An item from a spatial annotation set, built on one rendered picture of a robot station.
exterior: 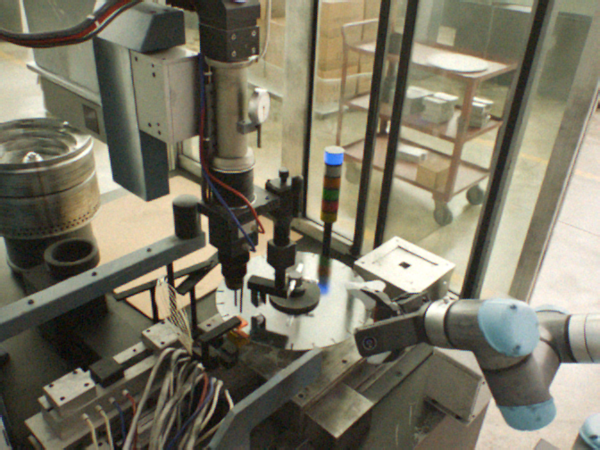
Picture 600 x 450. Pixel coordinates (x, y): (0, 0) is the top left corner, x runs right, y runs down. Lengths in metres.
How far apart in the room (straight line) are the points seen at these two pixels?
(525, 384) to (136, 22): 0.74
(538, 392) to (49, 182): 1.15
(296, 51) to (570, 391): 1.74
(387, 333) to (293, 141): 0.91
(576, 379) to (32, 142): 2.19
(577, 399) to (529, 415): 1.71
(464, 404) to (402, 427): 0.14
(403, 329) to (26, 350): 0.90
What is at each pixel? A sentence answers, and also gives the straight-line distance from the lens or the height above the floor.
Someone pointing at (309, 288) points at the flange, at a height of 0.96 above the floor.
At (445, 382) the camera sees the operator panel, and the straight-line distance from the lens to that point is 1.25.
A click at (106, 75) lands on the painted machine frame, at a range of 0.99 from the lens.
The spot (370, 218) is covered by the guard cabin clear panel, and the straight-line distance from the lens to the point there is 1.61.
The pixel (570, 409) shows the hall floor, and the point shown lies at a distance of 2.53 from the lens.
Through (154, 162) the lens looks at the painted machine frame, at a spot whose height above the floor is 1.29.
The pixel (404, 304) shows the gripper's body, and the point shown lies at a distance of 0.95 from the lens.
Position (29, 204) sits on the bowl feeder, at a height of 1.00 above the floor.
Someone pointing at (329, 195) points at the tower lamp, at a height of 1.05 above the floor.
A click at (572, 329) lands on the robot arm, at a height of 1.15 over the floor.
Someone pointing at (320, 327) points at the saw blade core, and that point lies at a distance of 1.13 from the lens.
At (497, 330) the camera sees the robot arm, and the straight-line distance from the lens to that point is 0.80.
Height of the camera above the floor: 1.69
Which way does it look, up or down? 32 degrees down
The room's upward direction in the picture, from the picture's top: 3 degrees clockwise
